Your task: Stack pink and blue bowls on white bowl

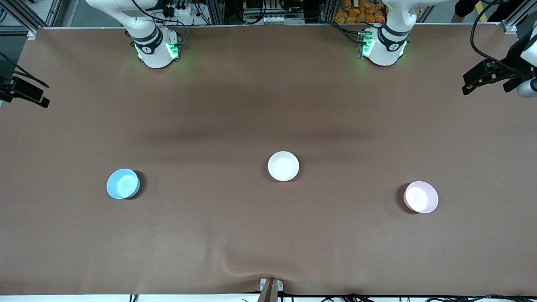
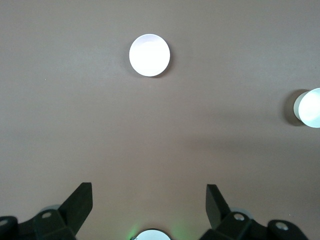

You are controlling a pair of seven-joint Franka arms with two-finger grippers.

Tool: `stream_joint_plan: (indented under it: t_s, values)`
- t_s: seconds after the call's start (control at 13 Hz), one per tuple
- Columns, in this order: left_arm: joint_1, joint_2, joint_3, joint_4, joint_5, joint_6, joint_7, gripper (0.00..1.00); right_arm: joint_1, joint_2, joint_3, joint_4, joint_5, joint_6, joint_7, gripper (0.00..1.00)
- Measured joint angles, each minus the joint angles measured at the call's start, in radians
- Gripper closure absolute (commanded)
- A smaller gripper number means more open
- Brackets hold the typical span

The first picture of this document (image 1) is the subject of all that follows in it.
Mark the light blue bowl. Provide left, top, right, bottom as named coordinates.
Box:
left=106, top=168, right=141, bottom=200

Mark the pink bowl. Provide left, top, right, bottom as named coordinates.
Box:
left=403, top=181, right=439, bottom=214

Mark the white bowl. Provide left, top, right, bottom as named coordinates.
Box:
left=267, top=151, right=300, bottom=182

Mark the orange packets pile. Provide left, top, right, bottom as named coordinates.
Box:
left=334, top=0, right=420, bottom=24

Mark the white power strip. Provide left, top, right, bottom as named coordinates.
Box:
left=162, top=2, right=198, bottom=19

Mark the brown table mat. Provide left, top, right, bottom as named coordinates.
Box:
left=0, top=23, right=537, bottom=296

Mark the black electronics box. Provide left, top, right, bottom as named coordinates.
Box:
left=242, top=0, right=306, bottom=24

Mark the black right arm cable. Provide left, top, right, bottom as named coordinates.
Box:
left=0, top=52, right=50, bottom=89

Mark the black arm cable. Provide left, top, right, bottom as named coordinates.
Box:
left=0, top=52, right=50, bottom=89
left=470, top=2, right=516, bottom=70

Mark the aluminium frame profile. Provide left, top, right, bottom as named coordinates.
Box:
left=209, top=0, right=226, bottom=25
left=501, top=0, right=537, bottom=35
left=0, top=0, right=63, bottom=39

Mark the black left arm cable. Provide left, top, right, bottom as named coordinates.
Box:
left=470, top=2, right=516, bottom=70

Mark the grey metal bracket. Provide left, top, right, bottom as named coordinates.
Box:
left=260, top=278, right=284, bottom=293

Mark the brown post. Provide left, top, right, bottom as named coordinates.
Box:
left=257, top=280, right=279, bottom=302

